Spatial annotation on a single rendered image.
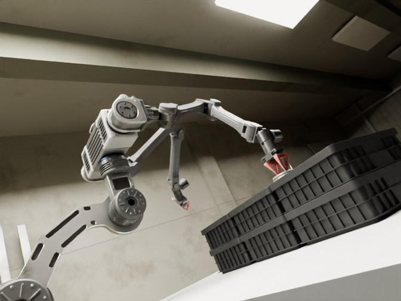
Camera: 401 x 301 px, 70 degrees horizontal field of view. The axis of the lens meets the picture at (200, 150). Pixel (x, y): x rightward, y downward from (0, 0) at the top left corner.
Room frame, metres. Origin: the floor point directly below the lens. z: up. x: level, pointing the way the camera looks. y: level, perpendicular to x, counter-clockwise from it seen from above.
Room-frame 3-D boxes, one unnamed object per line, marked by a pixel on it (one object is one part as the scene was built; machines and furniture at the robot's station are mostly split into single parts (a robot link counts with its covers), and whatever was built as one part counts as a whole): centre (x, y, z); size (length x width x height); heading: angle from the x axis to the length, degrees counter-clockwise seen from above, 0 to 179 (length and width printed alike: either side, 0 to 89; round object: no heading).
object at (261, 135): (1.22, -0.29, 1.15); 0.07 x 0.06 x 0.07; 132
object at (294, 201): (1.03, -0.41, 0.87); 0.40 x 0.30 x 0.11; 125
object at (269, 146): (1.22, -0.28, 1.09); 0.10 x 0.07 x 0.07; 34
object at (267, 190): (1.27, -0.24, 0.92); 0.40 x 0.30 x 0.02; 125
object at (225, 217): (1.52, -0.07, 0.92); 0.40 x 0.30 x 0.02; 125
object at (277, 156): (1.21, -0.28, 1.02); 0.07 x 0.07 x 0.09; 34
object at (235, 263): (1.52, -0.07, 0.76); 0.40 x 0.30 x 0.12; 125
